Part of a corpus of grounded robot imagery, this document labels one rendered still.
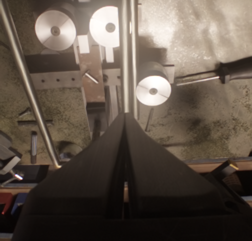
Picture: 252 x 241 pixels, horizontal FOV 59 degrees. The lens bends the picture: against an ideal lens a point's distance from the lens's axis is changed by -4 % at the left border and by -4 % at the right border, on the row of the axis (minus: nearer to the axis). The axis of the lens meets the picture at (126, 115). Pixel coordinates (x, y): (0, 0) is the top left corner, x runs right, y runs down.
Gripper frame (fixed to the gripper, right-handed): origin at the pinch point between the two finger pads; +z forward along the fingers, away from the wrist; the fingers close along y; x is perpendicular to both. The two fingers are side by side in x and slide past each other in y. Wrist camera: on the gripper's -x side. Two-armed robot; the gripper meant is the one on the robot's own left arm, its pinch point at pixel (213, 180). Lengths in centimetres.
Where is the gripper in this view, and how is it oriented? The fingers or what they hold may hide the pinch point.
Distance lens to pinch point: 46.7
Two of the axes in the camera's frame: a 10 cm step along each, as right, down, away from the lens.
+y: -8.2, -4.5, -3.6
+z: -0.1, -6.2, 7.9
